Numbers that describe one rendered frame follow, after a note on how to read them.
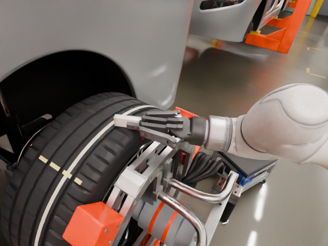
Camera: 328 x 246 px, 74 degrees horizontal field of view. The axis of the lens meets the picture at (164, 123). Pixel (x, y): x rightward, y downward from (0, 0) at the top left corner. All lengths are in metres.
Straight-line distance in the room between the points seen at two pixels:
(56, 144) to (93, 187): 0.16
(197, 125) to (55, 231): 0.40
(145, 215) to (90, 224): 0.29
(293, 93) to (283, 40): 3.66
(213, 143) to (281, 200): 1.71
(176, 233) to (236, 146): 0.34
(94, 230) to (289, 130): 0.39
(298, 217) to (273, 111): 1.83
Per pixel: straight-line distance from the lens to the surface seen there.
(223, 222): 0.94
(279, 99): 0.39
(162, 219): 0.73
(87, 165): 0.55
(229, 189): 0.71
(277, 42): 4.06
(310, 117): 0.38
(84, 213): 0.50
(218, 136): 0.53
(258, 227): 1.96
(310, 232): 2.15
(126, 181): 0.54
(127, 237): 1.02
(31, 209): 0.64
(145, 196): 0.73
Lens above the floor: 1.55
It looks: 37 degrees down
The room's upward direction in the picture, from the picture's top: 7 degrees clockwise
